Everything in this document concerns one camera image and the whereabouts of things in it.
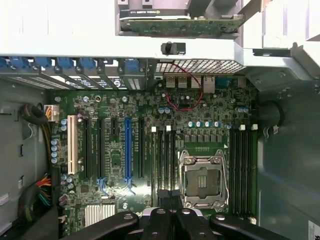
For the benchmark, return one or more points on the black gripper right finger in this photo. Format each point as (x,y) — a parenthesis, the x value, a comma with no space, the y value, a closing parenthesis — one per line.
(187,225)

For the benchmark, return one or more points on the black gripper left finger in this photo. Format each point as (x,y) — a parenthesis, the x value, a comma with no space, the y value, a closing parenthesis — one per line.
(157,225)

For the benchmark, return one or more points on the black RAM slot white latch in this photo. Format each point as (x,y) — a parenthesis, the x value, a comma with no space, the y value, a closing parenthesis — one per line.
(254,172)
(167,160)
(153,155)
(241,172)

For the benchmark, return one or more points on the silver CPU socket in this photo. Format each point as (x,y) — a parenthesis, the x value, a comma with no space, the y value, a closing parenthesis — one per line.
(202,180)

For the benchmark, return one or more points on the CPU socket locking lever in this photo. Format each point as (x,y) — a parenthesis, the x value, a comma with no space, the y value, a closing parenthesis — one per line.
(226,185)
(180,175)

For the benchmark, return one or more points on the silver finned heat sink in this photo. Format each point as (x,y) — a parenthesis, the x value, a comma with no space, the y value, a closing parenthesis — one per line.
(100,215)

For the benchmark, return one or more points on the long black expansion slot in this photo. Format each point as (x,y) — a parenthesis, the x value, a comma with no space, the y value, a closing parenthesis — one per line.
(88,150)
(141,150)
(101,150)

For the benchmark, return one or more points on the blue expansion slot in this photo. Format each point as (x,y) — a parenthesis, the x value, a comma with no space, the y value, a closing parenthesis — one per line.
(128,150)

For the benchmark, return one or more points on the short black expansion slot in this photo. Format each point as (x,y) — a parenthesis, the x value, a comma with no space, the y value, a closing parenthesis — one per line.
(114,126)

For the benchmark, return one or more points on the grey metal PC case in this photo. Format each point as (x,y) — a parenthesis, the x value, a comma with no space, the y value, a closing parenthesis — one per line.
(287,175)

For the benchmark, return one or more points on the white expansion slot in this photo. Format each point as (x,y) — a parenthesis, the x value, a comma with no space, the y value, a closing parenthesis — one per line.
(72,145)

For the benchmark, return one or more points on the green motherboard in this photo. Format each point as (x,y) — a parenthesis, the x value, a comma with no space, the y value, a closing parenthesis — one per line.
(212,110)

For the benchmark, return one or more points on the white case label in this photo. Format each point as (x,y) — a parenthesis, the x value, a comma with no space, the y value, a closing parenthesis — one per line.
(314,231)

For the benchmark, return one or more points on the silver rear port block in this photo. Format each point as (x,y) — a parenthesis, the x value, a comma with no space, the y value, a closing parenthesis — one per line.
(196,82)
(209,83)
(182,82)
(170,82)

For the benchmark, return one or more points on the blue rear port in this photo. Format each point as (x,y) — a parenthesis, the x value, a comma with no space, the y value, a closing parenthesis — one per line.
(224,83)

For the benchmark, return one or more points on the white power connector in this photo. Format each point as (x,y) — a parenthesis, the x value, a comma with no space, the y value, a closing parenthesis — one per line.
(52,113)

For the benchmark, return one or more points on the blue card retention clip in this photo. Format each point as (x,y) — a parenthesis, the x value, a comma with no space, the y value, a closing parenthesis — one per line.
(131,66)
(88,64)
(43,62)
(65,63)
(18,62)

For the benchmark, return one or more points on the green graphics card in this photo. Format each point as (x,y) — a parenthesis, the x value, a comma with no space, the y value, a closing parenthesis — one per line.
(175,27)

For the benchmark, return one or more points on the black case switch post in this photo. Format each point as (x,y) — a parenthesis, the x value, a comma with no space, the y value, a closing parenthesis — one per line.
(167,47)

